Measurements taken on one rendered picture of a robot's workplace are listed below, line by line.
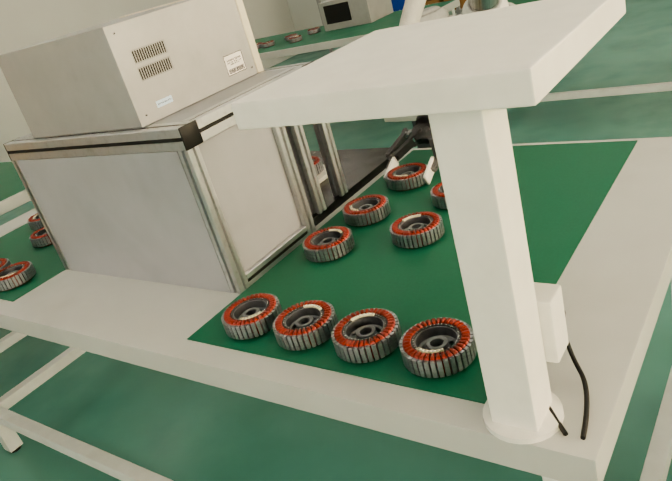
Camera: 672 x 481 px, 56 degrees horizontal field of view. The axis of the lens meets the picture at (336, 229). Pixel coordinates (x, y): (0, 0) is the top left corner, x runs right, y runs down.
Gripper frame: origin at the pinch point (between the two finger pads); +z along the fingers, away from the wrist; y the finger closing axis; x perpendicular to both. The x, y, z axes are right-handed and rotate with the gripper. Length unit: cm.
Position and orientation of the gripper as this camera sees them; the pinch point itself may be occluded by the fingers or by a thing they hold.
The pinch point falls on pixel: (408, 175)
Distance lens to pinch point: 164.0
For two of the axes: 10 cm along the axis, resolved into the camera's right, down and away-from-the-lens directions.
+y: 7.7, 0.6, -6.3
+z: -3.7, 8.5, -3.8
